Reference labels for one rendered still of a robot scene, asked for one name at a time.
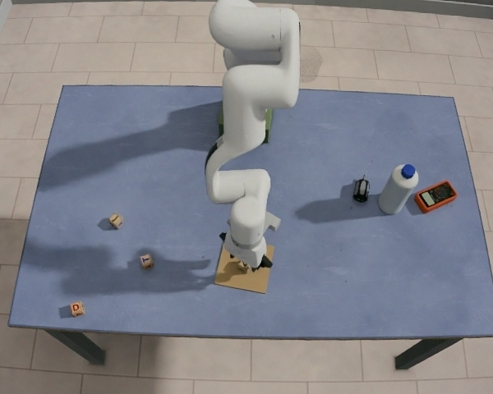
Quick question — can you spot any tan square mat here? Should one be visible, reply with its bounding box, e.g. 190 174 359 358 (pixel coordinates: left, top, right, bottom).
214 243 274 294

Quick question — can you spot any white plastic bottle with blue cap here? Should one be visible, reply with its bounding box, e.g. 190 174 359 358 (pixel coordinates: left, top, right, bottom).
378 164 418 215

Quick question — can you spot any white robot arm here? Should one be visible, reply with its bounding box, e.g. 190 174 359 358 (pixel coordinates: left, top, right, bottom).
205 0 300 250

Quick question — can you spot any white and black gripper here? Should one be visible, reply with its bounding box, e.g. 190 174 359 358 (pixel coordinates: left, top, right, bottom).
219 228 273 272

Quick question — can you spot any orange digital multimeter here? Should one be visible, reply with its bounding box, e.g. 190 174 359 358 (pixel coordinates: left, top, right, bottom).
414 181 458 213

